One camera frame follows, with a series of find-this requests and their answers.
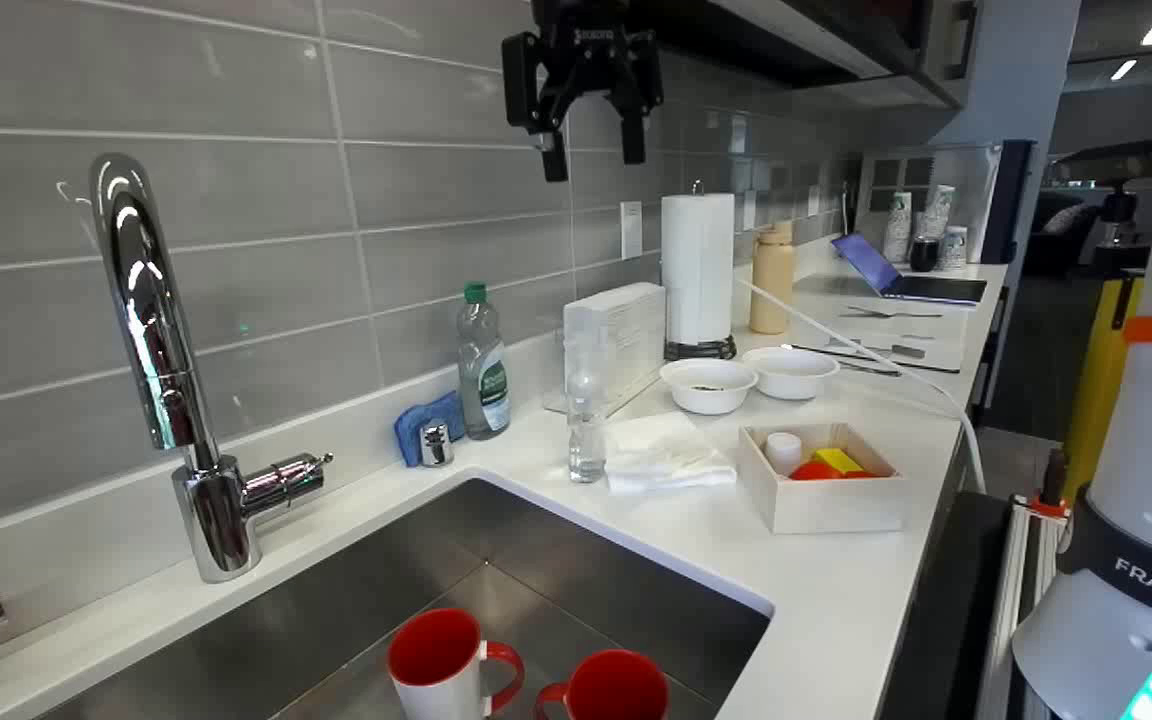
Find chrome gooseneck faucet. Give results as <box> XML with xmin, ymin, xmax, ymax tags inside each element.
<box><xmin>86</xmin><ymin>152</ymin><xmax>337</xmax><ymax>588</ymax></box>

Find white paper towel sheet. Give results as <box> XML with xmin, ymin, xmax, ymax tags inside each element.
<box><xmin>603</xmin><ymin>412</ymin><xmax>728</xmax><ymax>472</ymax></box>
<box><xmin>598</xmin><ymin>451</ymin><xmax>740</xmax><ymax>499</ymax></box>

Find small white bottle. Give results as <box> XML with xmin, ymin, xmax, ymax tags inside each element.
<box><xmin>941</xmin><ymin>222</ymin><xmax>976</xmax><ymax>277</ymax></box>

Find white paper towel roll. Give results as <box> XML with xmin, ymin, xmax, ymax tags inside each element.
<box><xmin>656</xmin><ymin>192</ymin><xmax>740</xmax><ymax>351</ymax></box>

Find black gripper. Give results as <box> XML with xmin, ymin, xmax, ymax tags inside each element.
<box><xmin>524</xmin><ymin>0</ymin><xmax>668</xmax><ymax>189</ymax></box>

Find white bowl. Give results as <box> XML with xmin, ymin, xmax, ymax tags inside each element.
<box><xmin>740</xmin><ymin>343</ymin><xmax>845</xmax><ymax>409</ymax></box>
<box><xmin>656</xmin><ymin>355</ymin><xmax>765</xmax><ymax>419</ymax></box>

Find clear wine glass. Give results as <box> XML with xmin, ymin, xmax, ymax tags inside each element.
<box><xmin>558</xmin><ymin>324</ymin><xmax>613</xmax><ymax>488</ymax></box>

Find wooden toy box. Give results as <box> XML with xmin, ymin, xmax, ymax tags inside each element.
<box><xmin>733</xmin><ymin>419</ymin><xmax>907</xmax><ymax>540</ymax></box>

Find small silver metal object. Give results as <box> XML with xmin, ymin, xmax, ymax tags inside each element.
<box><xmin>421</xmin><ymin>419</ymin><xmax>455</xmax><ymax>469</ymax></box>

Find yellow toy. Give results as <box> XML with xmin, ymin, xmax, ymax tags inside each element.
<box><xmin>812</xmin><ymin>444</ymin><xmax>866</xmax><ymax>479</ymax></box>

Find black spoon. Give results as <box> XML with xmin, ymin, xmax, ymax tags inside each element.
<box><xmin>845</xmin><ymin>343</ymin><xmax>969</xmax><ymax>382</ymax></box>

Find white spray bottle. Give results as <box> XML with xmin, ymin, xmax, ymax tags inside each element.
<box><xmin>880</xmin><ymin>189</ymin><xmax>914</xmax><ymax>269</ymax></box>

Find white toy bottle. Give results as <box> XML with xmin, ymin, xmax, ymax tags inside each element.
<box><xmin>758</xmin><ymin>430</ymin><xmax>809</xmax><ymax>479</ymax></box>

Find dark overhead cabinet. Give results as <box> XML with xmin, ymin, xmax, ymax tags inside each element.
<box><xmin>659</xmin><ymin>0</ymin><xmax>985</xmax><ymax>112</ymax></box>

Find red and white mug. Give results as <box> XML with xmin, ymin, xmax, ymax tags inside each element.
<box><xmin>383</xmin><ymin>603</ymin><xmax>526</xmax><ymax>720</ymax></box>
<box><xmin>530</xmin><ymin>645</ymin><xmax>673</xmax><ymax>720</ymax></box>

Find stack of folded paper towels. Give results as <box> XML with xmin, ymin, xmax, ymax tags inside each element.
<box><xmin>558</xmin><ymin>280</ymin><xmax>668</xmax><ymax>412</ymax></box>

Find dish soap bottle green cap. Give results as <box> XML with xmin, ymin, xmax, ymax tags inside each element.
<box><xmin>451</xmin><ymin>280</ymin><xmax>517</xmax><ymax>444</ymax></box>

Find stainless steel sink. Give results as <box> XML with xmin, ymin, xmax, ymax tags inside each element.
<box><xmin>33</xmin><ymin>472</ymin><xmax>777</xmax><ymax>720</ymax></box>

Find white wall outlet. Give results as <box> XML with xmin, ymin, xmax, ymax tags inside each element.
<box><xmin>614</xmin><ymin>195</ymin><xmax>649</xmax><ymax>265</ymax></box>

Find blue sponge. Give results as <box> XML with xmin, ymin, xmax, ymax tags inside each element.
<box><xmin>393</xmin><ymin>390</ymin><xmax>469</xmax><ymax>472</ymax></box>

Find yellow pole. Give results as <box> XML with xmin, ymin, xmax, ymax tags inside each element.
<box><xmin>1061</xmin><ymin>273</ymin><xmax>1148</xmax><ymax>506</ymax></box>

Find tan bottle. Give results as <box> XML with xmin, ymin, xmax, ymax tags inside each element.
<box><xmin>749</xmin><ymin>215</ymin><xmax>801</xmax><ymax>342</ymax></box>

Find white cable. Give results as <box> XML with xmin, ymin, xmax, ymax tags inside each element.
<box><xmin>733</xmin><ymin>277</ymin><xmax>993</xmax><ymax>495</ymax></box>

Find orange toy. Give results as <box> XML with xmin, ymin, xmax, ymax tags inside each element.
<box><xmin>786</xmin><ymin>455</ymin><xmax>846</xmax><ymax>485</ymax></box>

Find dark under-counter cabinet front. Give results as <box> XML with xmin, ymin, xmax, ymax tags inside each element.
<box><xmin>873</xmin><ymin>488</ymin><xmax>1017</xmax><ymax>720</ymax></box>

